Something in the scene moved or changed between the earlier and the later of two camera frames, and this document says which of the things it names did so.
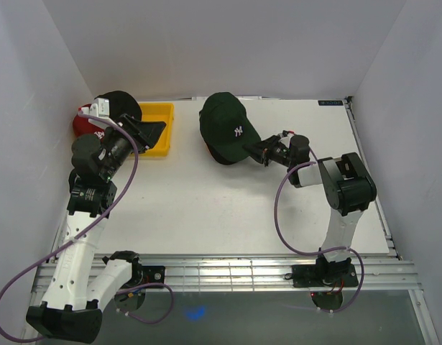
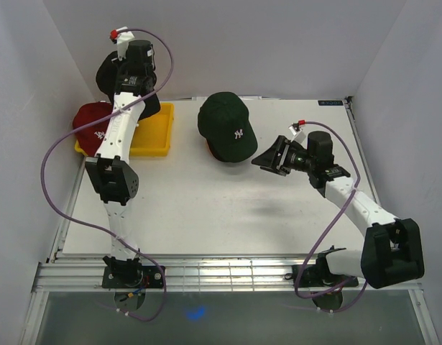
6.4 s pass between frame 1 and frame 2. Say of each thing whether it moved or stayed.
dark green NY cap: stayed
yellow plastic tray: stayed
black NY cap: moved
